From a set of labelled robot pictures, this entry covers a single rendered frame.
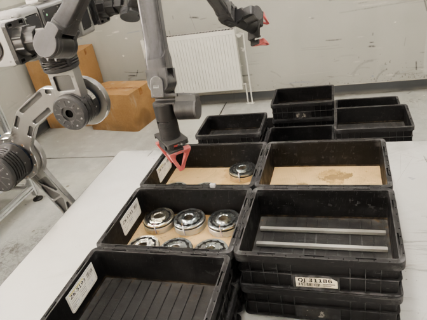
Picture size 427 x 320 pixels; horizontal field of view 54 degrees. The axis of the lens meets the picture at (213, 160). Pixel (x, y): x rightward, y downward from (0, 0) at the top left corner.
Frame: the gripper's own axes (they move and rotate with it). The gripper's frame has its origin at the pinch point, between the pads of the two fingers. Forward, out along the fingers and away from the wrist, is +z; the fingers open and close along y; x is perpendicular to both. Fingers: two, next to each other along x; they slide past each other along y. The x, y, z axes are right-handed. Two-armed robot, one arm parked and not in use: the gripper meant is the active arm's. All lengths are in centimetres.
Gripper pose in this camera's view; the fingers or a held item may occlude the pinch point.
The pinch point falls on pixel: (176, 164)
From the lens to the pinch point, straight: 122.2
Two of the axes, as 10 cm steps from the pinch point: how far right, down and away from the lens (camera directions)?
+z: 1.5, 8.6, 4.9
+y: -4.7, -3.7, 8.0
